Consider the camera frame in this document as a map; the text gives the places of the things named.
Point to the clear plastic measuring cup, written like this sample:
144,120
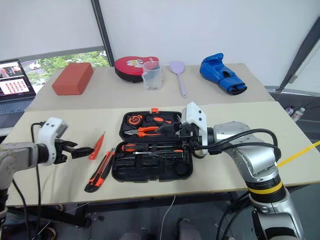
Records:
152,77

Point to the orange black tool in lid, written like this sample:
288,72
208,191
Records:
158,119

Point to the dark window frame post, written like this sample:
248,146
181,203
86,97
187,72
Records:
102,32

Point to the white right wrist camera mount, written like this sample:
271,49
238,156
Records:
196,117

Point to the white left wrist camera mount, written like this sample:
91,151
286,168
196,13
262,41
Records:
47,136

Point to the clear plastic bottle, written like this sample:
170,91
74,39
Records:
298,114

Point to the orange black tape measure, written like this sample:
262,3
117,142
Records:
135,120

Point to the large orange black utility knife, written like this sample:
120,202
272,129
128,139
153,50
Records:
100,172

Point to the red round punching pad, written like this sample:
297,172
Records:
130,67

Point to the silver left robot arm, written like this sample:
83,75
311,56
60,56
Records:
17,157

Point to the black plastic tool case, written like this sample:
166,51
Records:
152,167

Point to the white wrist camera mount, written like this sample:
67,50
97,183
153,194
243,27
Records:
47,136
196,117

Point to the black table frame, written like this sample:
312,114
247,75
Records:
62,215

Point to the red brown foam block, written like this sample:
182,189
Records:
72,78

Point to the grey slanted window frame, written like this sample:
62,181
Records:
300,55

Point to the purple silicone spatula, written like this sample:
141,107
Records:
178,68

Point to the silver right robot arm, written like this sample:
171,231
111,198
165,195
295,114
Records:
257,155

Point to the slim orange tipped screwdriver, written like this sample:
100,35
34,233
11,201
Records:
160,151

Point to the open laptop computer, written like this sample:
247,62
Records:
13,80

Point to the blue boxing glove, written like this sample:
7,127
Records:
217,71

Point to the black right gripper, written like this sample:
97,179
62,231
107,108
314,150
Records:
188,135

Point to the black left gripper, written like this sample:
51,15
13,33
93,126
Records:
60,152

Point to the grey rounded shape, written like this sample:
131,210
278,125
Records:
188,230

